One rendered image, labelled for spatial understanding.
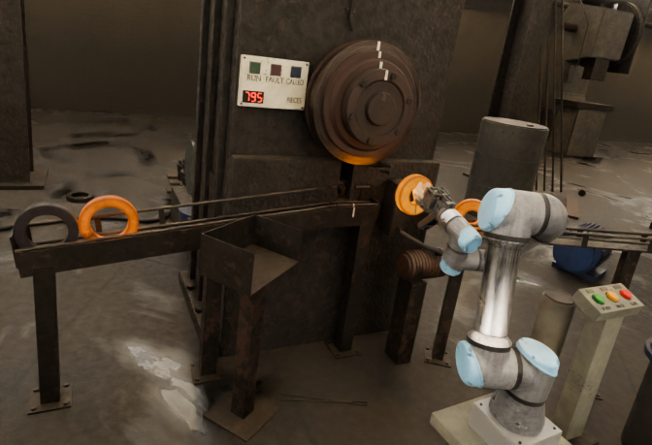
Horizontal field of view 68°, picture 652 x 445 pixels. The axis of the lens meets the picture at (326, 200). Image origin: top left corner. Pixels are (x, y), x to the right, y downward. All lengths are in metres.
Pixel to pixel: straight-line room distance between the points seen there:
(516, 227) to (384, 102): 0.73
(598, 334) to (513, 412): 0.59
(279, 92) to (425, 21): 0.70
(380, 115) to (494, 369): 0.94
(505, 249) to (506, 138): 3.17
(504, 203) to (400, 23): 1.04
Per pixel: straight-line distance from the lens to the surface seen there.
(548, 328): 2.07
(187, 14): 7.82
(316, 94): 1.78
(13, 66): 4.20
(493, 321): 1.37
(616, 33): 9.84
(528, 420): 1.54
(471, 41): 10.19
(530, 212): 1.33
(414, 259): 2.06
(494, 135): 4.51
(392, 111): 1.83
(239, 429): 1.89
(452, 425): 1.61
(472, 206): 2.10
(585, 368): 2.07
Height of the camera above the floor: 1.30
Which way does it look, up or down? 17 degrees down
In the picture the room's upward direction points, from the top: 8 degrees clockwise
